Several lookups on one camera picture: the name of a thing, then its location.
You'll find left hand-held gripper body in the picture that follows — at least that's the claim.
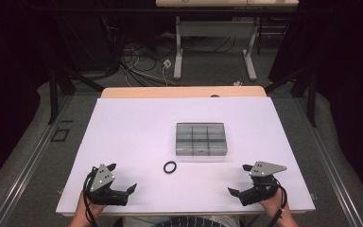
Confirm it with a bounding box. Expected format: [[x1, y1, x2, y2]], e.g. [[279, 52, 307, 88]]
[[84, 163, 130, 207]]

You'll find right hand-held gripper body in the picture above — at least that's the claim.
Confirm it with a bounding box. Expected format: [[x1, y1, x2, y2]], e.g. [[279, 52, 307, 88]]
[[237, 161, 287, 207]]

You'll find black rubber ring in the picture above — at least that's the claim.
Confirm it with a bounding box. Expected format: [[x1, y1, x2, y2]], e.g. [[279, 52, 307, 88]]
[[163, 161, 178, 175]]

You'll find clear grey compartment box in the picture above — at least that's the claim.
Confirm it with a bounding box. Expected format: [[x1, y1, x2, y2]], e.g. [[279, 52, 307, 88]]
[[175, 122, 229, 157]]

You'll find person's right hand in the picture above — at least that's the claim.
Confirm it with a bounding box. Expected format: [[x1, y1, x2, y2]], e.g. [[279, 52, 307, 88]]
[[259, 188, 289, 219]]

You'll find person's left hand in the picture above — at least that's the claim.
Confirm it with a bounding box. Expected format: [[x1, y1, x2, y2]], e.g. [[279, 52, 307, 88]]
[[76, 191, 107, 219]]

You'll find white table sheet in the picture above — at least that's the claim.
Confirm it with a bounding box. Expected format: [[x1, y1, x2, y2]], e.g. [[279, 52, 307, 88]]
[[56, 96, 316, 215]]

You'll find person's striped clothing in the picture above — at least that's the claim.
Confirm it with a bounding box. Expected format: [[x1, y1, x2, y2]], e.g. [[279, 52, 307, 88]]
[[112, 216, 244, 227]]

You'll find black metal stand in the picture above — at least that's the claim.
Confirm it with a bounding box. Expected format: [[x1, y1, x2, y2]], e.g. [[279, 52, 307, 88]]
[[47, 67, 106, 126], [264, 67, 318, 128]]

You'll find light wooden table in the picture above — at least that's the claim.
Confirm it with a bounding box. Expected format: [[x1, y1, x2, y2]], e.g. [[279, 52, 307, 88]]
[[100, 85, 268, 99]]

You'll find dark curtain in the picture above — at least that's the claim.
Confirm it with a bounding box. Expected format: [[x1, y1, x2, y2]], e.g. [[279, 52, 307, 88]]
[[0, 0, 43, 194], [268, 0, 363, 202]]

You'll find white framed desk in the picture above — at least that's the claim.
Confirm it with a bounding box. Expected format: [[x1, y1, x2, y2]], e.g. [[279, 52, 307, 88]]
[[155, 0, 300, 81]]

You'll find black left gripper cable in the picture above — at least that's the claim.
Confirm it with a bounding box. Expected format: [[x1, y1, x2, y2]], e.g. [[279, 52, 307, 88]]
[[81, 166, 99, 227]]

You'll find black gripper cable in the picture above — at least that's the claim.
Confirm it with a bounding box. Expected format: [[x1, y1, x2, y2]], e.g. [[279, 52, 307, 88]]
[[266, 183, 288, 227], [81, 166, 99, 227]]

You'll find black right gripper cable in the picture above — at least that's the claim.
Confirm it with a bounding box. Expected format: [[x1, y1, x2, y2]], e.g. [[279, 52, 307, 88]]
[[266, 183, 288, 227]]

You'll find metal floor rail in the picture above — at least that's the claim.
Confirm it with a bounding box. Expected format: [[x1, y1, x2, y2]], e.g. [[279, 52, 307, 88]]
[[294, 97, 363, 227], [0, 94, 75, 227]]

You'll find bundle of floor cables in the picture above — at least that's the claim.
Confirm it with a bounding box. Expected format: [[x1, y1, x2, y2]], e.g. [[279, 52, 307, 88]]
[[102, 15, 179, 88]]

